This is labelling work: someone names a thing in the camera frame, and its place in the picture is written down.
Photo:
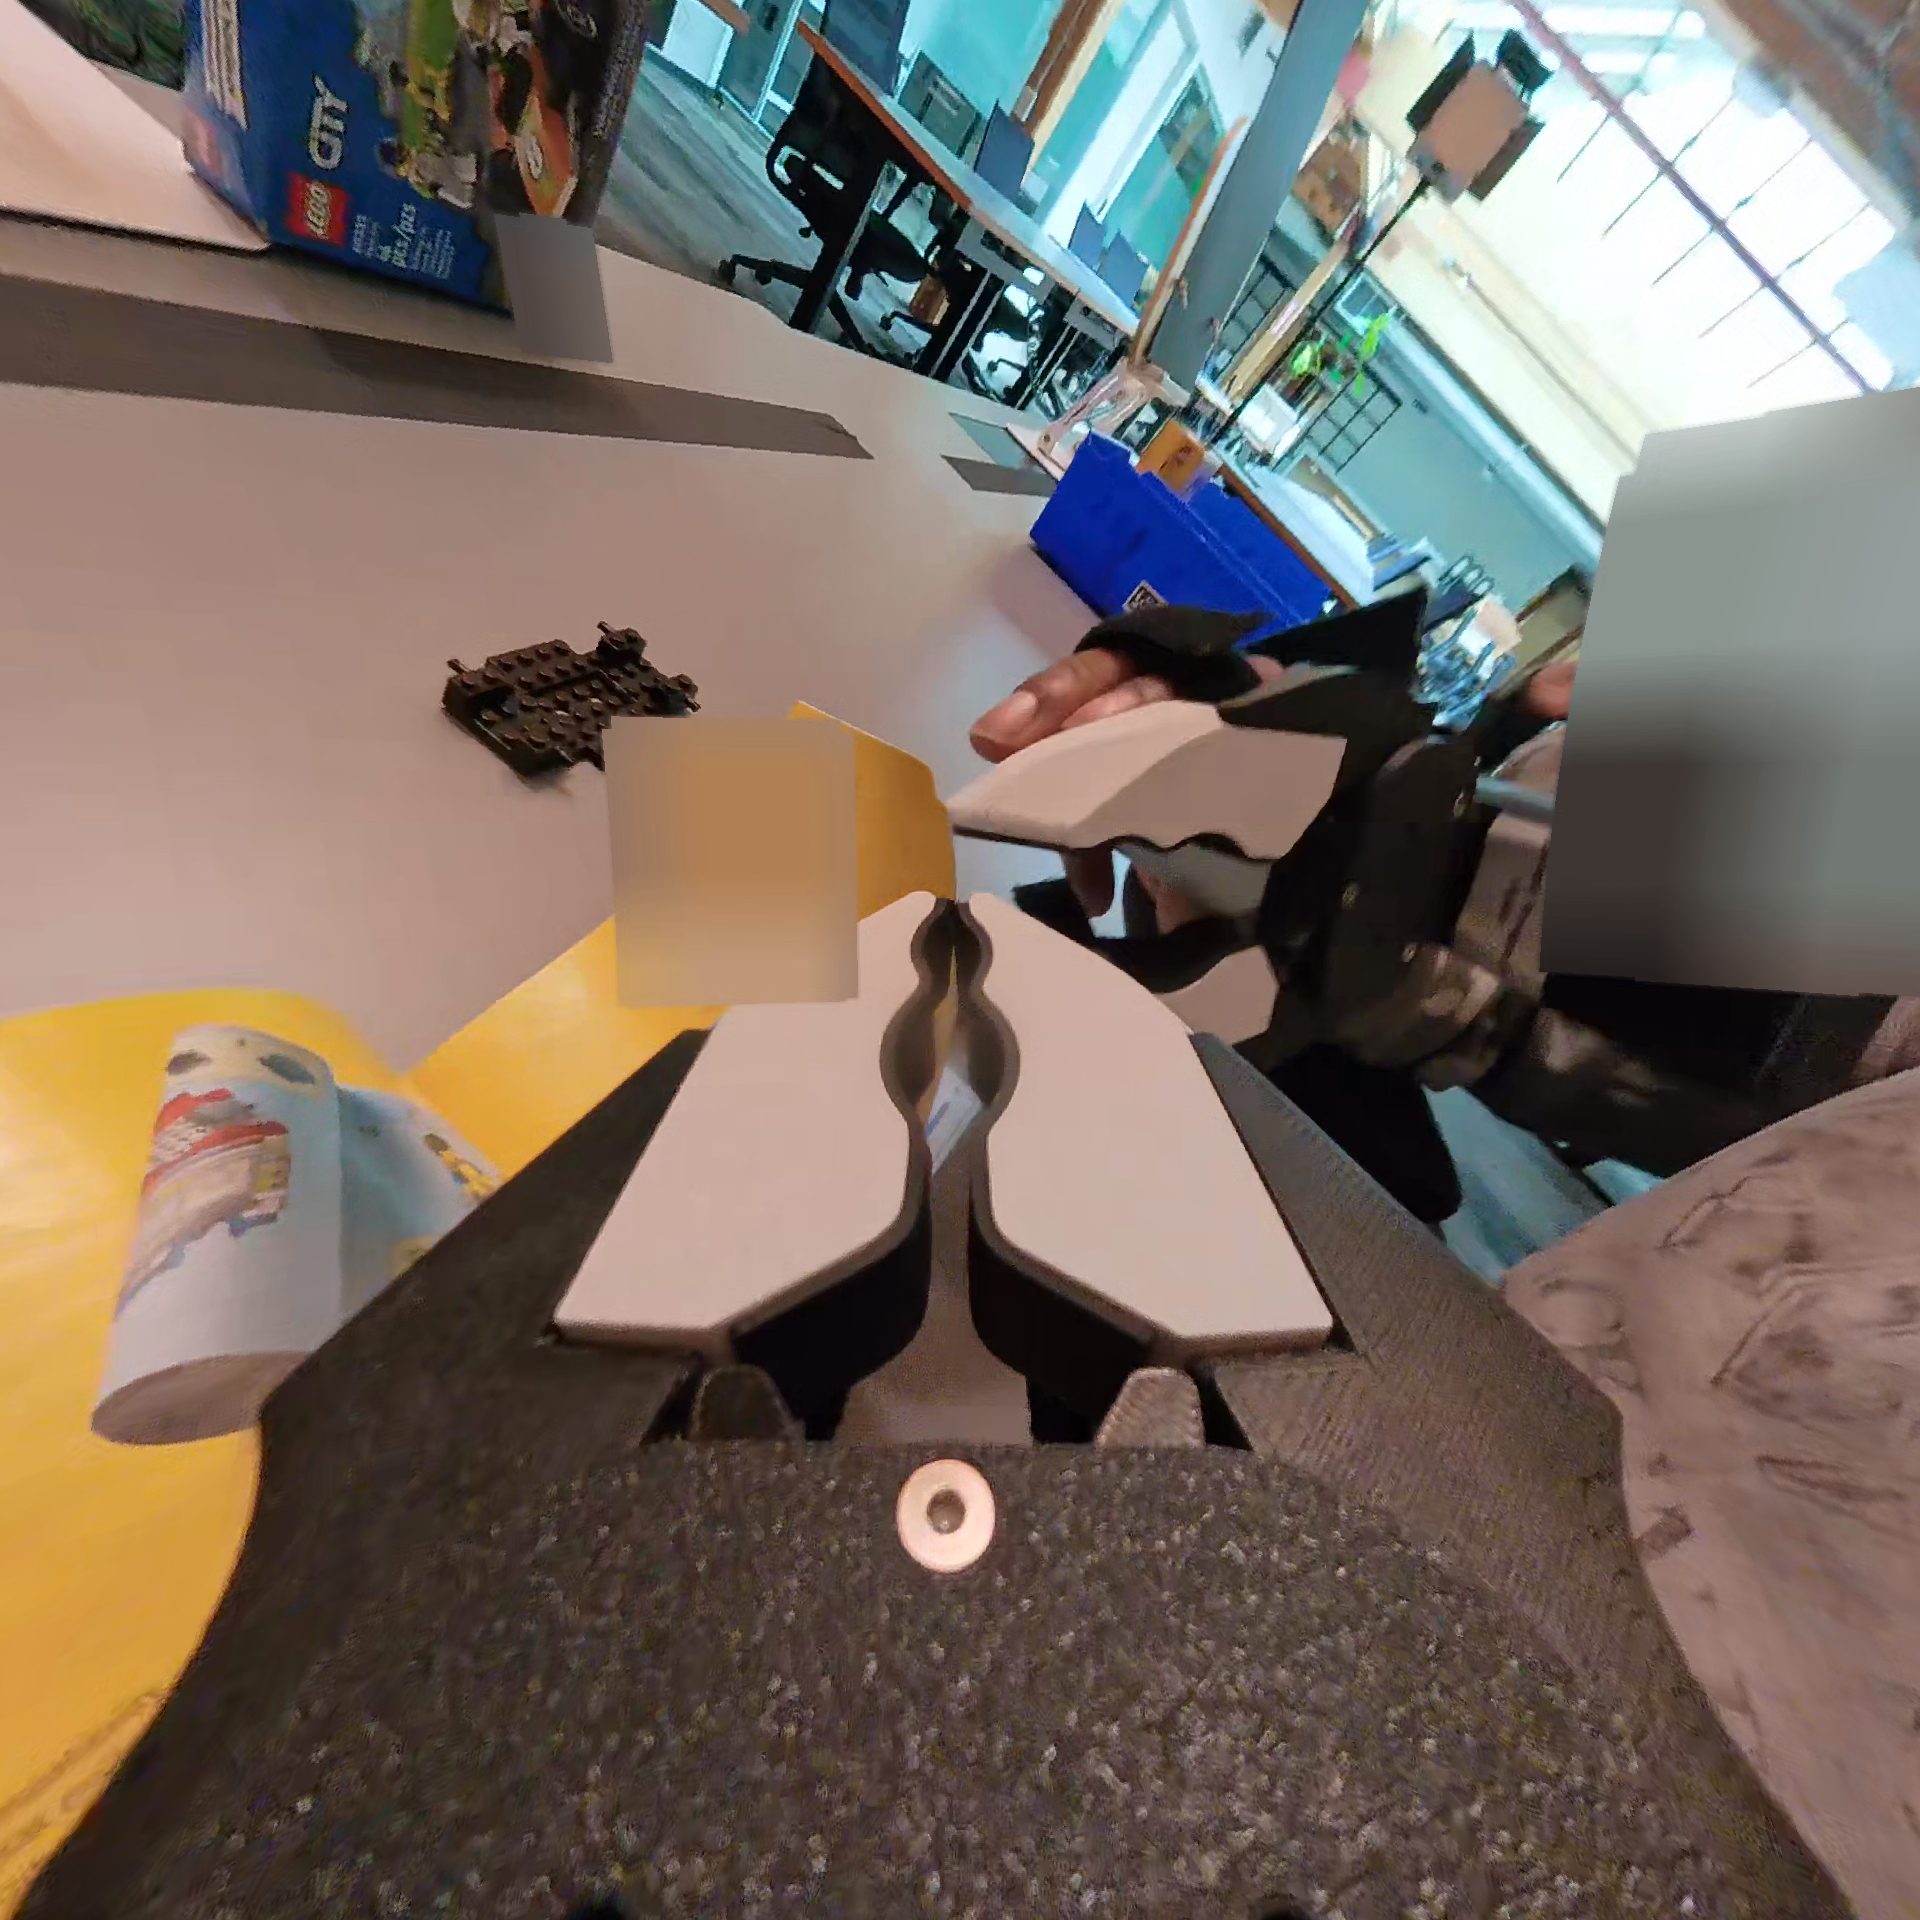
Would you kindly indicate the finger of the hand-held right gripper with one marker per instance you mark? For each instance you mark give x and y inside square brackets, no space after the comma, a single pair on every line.
[1171,780]
[1214,902]

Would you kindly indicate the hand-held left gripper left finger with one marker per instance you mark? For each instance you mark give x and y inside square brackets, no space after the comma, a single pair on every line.
[751,1186]

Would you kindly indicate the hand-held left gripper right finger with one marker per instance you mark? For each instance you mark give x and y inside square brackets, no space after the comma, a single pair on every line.
[1158,1186]

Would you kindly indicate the lego instruction booklet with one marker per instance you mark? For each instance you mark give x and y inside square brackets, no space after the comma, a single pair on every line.
[123,1561]

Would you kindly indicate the blue lego set box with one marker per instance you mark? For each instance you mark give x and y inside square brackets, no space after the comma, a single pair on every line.
[331,150]

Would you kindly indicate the black lego chassis piece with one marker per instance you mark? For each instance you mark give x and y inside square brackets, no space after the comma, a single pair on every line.
[555,706]

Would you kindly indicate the person's right hand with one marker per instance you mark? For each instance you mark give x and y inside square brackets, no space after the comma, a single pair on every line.
[1053,706]

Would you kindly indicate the blue plastic bin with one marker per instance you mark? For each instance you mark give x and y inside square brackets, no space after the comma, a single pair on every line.
[1171,541]

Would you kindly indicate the long wooden desk black legs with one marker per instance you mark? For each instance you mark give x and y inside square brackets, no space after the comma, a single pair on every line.
[960,182]

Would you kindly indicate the light mottled cloth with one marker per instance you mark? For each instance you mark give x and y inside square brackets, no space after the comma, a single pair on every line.
[1772,1501]

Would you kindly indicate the black office chair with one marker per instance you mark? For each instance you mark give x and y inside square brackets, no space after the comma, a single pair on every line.
[826,150]

